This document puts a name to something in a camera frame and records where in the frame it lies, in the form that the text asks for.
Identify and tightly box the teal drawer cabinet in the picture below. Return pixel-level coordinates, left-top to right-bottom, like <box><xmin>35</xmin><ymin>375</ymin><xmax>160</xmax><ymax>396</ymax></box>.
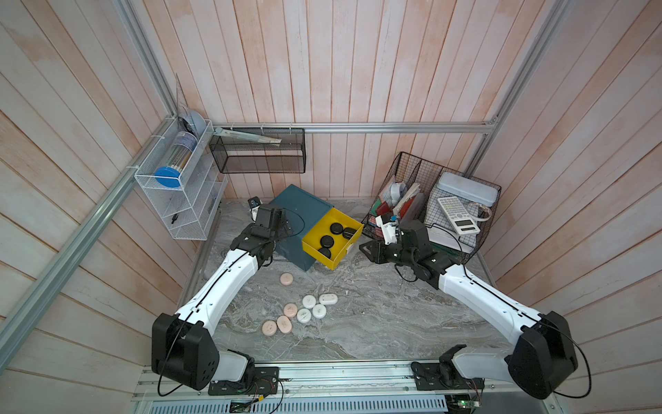
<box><xmin>270</xmin><ymin>185</ymin><xmax>332</xmax><ymax>272</ymax></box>

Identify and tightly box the white wire wall shelf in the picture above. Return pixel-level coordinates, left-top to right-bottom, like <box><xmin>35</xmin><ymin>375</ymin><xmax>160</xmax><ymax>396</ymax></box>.
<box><xmin>134</xmin><ymin>119</ymin><xmax>228</xmax><ymax>241</ymax></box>

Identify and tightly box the black mesh wall basket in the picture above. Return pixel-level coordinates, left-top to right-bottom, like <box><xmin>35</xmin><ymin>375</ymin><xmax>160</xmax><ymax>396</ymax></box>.
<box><xmin>209</xmin><ymin>127</ymin><xmax>307</xmax><ymax>174</ymax></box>

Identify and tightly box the white round earphone case right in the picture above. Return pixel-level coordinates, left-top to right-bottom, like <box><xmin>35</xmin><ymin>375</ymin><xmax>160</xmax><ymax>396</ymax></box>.
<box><xmin>311</xmin><ymin>304</ymin><xmax>328</xmax><ymax>319</ymax></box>

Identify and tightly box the black earphone case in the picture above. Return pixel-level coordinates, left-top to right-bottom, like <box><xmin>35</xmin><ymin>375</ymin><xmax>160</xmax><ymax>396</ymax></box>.
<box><xmin>329</xmin><ymin>223</ymin><xmax>344</xmax><ymax>235</ymax></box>
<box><xmin>342</xmin><ymin>227</ymin><xmax>357</xmax><ymax>240</ymax></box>
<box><xmin>320</xmin><ymin>235</ymin><xmax>334</xmax><ymax>248</ymax></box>
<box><xmin>318</xmin><ymin>247</ymin><xmax>332</xmax><ymax>259</ymax></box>

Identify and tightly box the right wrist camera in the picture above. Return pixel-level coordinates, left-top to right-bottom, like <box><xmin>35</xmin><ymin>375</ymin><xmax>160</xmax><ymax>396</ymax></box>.
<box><xmin>376</xmin><ymin>214</ymin><xmax>398</xmax><ymax>245</ymax></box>

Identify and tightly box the black wire desk organizer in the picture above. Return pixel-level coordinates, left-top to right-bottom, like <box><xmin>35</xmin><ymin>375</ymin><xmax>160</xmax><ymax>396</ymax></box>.
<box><xmin>362</xmin><ymin>152</ymin><xmax>501</xmax><ymax>264</ymax></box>

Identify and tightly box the blue capped clear tube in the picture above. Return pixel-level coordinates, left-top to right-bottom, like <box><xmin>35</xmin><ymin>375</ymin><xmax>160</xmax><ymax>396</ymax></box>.
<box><xmin>153</xmin><ymin>131</ymin><xmax>198</xmax><ymax>188</ymax></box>

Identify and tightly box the white round earphone case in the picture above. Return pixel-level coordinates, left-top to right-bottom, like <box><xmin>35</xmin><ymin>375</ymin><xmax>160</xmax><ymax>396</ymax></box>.
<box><xmin>297</xmin><ymin>308</ymin><xmax>312</xmax><ymax>324</ymax></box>
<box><xmin>302</xmin><ymin>295</ymin><xmax>317</xmax><ymax>310</ymax></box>
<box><xmin>311</xmin><ymin>304</ymin><xmax>328</xmax><ymax>319</ymax></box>

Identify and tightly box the pink round earphone case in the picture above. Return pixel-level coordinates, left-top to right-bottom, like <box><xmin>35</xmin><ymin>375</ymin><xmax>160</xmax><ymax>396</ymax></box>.
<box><xmin>261</xmin><ymin>320</ymin><xmax>279</xmax><ymax>337</ymax></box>
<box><xmin>277</xmin><ymin>315</ymin><xmax>292</xmax><ymax>334</ymax></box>
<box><xmin>283</xmin><ymin>303</ymin><xmax>298</xmax><ymax>318</ymax></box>
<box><xmin>279</xmin><ymin>273</ymin><xmax>294</xmax><ymax>286</ymax></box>

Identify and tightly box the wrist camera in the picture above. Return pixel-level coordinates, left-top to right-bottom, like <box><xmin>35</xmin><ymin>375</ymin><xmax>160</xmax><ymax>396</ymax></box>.
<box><xmin>376</xmin><ymin>214</ymin><xmax>398</xmax><ymax>245</ymax></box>
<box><xmin>248</xmin><ymin>197</ymin><xmax>262</xmax><ymax>222</ymax></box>

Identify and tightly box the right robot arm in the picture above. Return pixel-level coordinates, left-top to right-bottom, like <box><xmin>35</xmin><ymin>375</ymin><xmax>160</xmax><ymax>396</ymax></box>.
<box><xmin>360</xmin><ymin>220</ymin><xmax>584</xmax><ymax>400</ymax></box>

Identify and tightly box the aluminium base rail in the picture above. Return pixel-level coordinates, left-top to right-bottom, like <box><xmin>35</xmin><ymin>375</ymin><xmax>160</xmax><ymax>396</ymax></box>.
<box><xmin>129</xmin><ymin>360</ymin><xmax>570</xmax><ymax>413</ymax></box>

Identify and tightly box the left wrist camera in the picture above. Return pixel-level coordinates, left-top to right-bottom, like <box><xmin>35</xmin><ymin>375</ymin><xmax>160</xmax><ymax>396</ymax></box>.
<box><xmin>248</xmin><ymin>197</ymin><xmax>262</xmax><ymax>222</ymax></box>

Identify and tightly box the white round earphone case left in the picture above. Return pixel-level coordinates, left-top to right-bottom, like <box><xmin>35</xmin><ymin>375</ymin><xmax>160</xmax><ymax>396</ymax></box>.
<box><xmin>297</xmin><ymin>308</ymin><xmax>312</xmax><ymax>324</ymax></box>

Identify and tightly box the pink round earphone case middle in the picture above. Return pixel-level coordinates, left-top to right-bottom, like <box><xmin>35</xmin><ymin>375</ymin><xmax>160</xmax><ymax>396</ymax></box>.
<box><xmin>283</xmin><ymin>303</ymin><xmax>298</xmax><ymax>318</ymax></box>

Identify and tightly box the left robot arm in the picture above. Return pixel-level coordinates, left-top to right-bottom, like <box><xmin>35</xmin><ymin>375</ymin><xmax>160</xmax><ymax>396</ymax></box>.
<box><xmin>152</xmin><ymin>204</ymin><xmax>292</xmax><ymax>391</ymax></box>

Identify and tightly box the white pencil case box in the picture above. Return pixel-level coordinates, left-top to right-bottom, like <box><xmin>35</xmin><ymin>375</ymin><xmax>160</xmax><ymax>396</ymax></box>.
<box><xmin>437</xmin><ymin>172</ymin><xmax>498</xmax><ymax>207</ymax></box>

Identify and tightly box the ruler in mesh basket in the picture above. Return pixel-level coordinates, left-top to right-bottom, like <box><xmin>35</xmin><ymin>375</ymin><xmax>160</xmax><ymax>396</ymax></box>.
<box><xmin>214</xmin><ymin>127</ymin><xmax>282</xmax><ymax>145</ymax></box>

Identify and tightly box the pink round earphone case lower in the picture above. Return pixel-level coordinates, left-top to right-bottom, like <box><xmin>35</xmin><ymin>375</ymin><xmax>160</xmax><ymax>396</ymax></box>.
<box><xmin>277</xmin><ymin>315</ymin><xmax>292</xmax><ymax>334</ymax></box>

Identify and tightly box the white oval earphone case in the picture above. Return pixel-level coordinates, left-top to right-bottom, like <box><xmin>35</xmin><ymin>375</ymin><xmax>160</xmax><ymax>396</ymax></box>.
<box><xmin>318</xmin><ymin>293</ymin><xmax>339</xmax><ymax>306</ymax></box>

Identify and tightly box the white calculator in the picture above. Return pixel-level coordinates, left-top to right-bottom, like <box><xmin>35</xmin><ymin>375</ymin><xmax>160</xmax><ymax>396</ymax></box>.
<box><xmin>437</xmin><ymin>196</ymin><xmax>480</xmax><ymax>236</ymax></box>

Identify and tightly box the grey round disc on shelf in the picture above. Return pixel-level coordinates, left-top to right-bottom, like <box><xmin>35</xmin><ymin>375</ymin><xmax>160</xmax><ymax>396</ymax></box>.
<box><xmin>179</xmin><ymin>109</ymin><xmax>207</xmax><ymax>138</ymax></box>

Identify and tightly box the yellow top drawer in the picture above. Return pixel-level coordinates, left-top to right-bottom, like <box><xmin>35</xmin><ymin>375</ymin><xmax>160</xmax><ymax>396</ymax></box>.
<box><xmin>302</xmin><ymin>208</ymin><xmax>364</xmax><ymax>270</ymax></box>

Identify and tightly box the white round earphone case top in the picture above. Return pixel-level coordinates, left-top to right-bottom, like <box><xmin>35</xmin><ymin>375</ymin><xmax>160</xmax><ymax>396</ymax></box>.
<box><xmin>302</xmin><ymin>295</ymin><xmax>317</xmax><ymax>310</ymax></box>

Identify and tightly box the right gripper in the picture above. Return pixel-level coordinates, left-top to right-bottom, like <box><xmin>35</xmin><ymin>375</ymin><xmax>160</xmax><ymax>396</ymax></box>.
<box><xmin>359</xmin><ymin>239</ymin><xmax>417</xmax><ymax>270</ymax></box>

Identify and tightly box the pink round earphone case leftmost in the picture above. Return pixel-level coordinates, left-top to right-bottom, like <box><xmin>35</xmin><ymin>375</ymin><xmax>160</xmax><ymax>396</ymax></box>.
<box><xmin>261</xmin><ymin>320</ymin><xmax>279</xmax><ymax>337</ymax></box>

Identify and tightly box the pink round earphone case far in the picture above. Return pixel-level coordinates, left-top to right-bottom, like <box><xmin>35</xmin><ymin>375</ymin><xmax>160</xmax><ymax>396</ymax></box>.
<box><xmin>279</xmin><ymin>273</ymin><xmax>294</xmax><ymax>286</ymax></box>

